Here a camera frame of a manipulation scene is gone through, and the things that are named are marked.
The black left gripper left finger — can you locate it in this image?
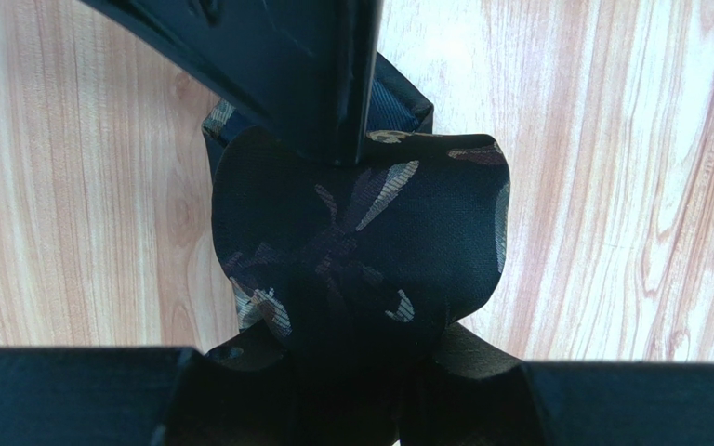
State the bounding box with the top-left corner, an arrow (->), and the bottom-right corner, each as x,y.
0,323 -> 298,445

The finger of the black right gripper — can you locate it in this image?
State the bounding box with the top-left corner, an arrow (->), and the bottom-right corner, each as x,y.
93,0 -> 383,166

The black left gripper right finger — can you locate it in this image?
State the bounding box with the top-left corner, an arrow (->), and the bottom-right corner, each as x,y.
399,324 -> 714,445

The black floral necktie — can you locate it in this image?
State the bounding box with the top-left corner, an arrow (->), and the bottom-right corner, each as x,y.
201,52 -> 513,385

